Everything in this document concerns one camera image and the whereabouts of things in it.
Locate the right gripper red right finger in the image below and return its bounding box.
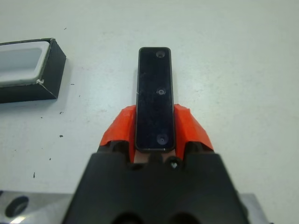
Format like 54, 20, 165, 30
173, 104, 214, 161

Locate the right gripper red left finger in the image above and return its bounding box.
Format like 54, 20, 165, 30
98, 104, 138, 165

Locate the slim black camera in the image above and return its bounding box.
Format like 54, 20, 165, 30
135, 46, 178, 154

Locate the black box with white insert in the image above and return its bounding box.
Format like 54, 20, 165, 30
0, 37, 67, 105

